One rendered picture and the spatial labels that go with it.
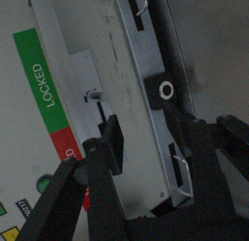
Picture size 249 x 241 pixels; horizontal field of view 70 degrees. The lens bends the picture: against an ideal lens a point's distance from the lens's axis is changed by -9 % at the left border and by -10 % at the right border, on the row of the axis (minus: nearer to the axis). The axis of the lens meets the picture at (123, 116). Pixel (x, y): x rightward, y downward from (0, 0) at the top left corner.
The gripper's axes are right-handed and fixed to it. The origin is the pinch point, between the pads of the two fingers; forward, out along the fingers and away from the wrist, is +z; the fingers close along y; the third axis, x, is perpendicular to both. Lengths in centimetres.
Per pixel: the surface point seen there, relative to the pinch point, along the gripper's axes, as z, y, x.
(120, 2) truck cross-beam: 18.8, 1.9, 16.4
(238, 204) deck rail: 11.7, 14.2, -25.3
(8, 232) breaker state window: 3.7, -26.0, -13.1
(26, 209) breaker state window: 6.2, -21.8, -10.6
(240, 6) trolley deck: 8.3, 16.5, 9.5
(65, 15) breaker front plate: 15.0, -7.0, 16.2
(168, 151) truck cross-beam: 19.5, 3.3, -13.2
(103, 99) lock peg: 10.1, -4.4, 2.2
